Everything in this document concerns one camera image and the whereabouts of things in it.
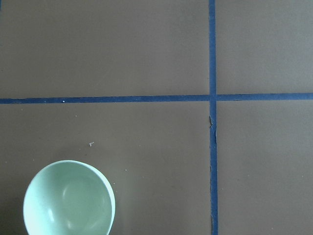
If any green bowl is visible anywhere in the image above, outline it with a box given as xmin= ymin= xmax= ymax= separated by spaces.
xmin=23 ymin=160 xmax=115 ymax=235

